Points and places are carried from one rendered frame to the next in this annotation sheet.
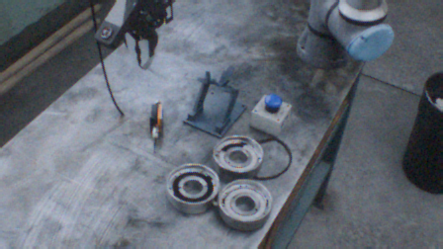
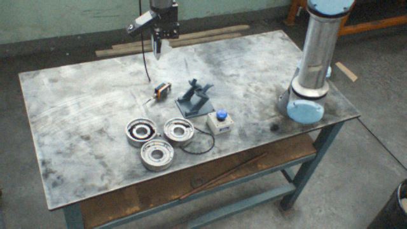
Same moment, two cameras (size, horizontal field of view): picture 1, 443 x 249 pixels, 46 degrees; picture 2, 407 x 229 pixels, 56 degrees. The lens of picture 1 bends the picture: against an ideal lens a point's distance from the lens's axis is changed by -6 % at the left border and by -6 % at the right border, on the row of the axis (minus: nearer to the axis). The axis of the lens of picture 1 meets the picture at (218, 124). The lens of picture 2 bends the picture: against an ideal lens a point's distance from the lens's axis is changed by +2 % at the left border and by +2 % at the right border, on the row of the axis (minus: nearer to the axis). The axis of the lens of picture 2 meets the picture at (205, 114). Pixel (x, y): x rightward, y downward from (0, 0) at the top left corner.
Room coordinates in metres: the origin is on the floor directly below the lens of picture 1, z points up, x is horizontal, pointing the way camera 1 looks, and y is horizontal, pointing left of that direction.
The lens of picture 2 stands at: (0.11, -0.55, 1.82)
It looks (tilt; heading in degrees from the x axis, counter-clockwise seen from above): 46 degrees down; 31
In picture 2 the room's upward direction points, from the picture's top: 12 degrees clockwise
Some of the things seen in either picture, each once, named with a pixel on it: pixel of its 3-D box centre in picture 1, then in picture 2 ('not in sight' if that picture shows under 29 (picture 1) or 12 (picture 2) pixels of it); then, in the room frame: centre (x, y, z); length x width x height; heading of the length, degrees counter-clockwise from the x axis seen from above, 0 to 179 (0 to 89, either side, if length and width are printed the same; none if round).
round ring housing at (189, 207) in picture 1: (193, 190); (141, 133); (0.70, 0.04, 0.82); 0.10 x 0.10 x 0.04
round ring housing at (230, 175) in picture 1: (237, 159); (178, 132); (0.79, -0.05, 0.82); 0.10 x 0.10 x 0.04
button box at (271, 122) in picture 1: (272, 114); (220, 121); (0.94, -0.12, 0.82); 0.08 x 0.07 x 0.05; 155
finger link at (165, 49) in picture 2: (153, 48); (163, 50); (0.90, 0.14, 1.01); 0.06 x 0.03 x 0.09; 150
